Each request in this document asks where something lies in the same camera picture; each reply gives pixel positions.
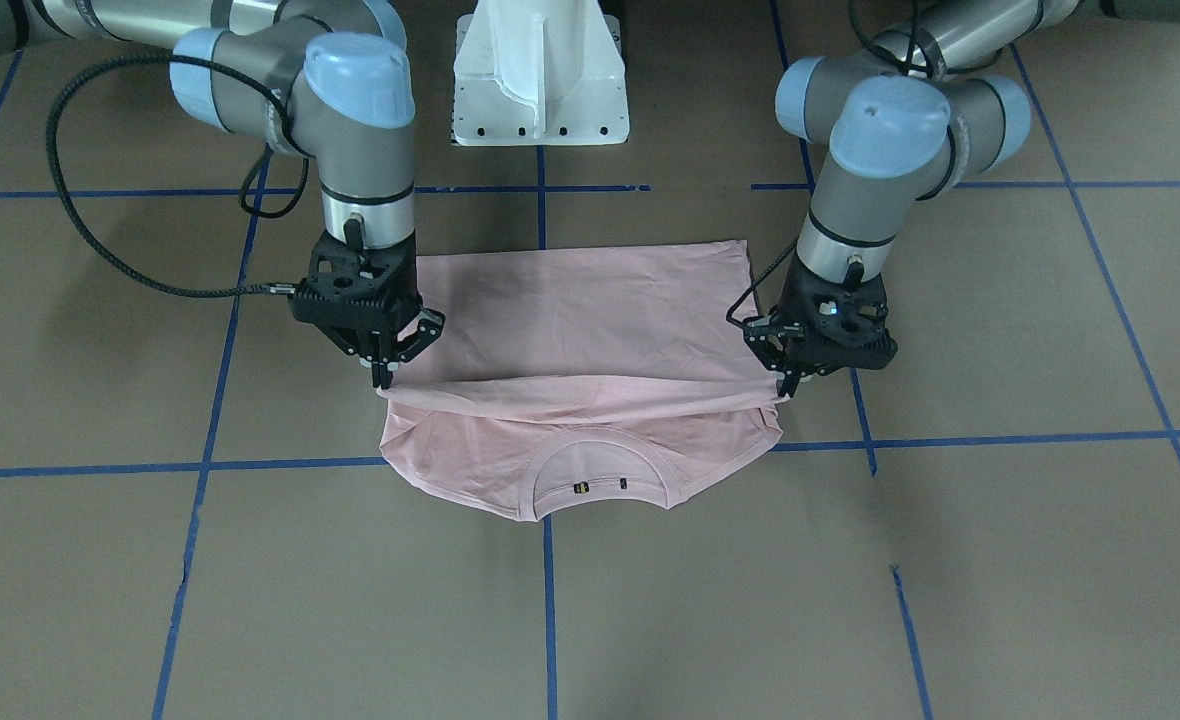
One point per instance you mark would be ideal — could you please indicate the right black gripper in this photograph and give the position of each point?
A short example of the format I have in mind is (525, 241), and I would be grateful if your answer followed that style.
(422, 332)

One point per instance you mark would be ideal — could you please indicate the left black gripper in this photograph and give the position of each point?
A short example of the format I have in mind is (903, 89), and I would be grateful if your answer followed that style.
(766, 338)

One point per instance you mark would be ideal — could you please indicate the pink Snoopy t-shirt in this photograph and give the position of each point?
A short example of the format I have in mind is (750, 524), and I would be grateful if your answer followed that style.
(568, 376)

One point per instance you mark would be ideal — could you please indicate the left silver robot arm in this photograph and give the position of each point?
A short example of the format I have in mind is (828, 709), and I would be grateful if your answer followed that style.
(906, 117)

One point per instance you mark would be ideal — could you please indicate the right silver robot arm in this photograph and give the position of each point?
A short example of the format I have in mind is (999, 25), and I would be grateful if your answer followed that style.
(327, 82)

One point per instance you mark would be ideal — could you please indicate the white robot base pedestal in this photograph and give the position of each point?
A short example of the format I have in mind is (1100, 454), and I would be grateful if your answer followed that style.
(529, 73)

